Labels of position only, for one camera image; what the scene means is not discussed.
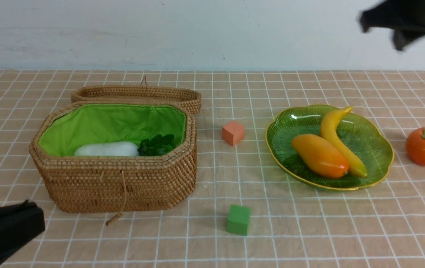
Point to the yellow toy banana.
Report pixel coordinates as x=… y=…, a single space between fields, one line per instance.
x=328 y=131

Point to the green foam cube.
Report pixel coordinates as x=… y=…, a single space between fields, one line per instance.
x=238 y=220

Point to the woven wicker basket green lining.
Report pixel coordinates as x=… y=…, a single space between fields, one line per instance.
x=101 y=184

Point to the white toy radish green leaves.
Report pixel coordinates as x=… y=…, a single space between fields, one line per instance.
x=156 y=146

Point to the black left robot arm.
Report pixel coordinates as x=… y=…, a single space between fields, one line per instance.
x=19 y=224

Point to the orange yellow toy mango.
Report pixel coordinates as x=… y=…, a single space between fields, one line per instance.
x=320 y=156

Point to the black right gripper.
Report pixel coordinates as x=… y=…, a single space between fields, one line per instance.
x=405 y=17

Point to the orange foam cube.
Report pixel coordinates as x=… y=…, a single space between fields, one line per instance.
x=233 y=132

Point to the checkered beige tablecloth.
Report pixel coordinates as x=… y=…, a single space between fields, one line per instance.
x=291 y=225

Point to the woven wicker basket lid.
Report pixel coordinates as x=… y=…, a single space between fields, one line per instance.
x=190 y=100

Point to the green glass leaf plate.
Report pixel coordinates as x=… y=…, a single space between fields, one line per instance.
x=361 y=136

